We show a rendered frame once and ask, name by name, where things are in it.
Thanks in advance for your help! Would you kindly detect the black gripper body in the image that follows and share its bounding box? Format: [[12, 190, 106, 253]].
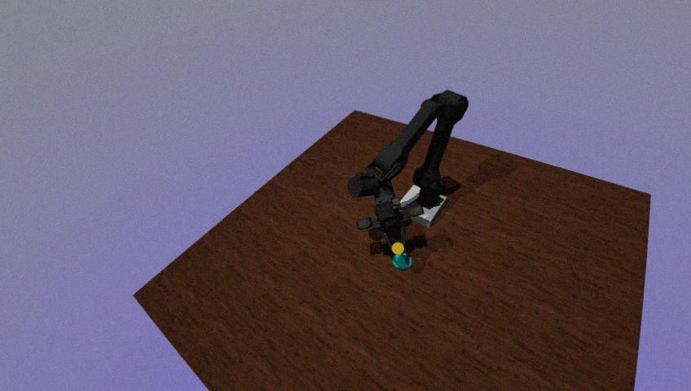
[[357, 191, 425, 230]]

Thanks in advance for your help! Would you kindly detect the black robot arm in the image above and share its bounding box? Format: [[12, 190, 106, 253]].
[[347, 90, 469, 221]]

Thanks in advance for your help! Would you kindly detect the cyan circle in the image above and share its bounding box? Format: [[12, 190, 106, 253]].
[[393, 253, 412, 270]]

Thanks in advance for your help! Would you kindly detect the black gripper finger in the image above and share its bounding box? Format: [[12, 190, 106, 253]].
[[399, 219, 411, 247], [373, 226, 392, 249]]

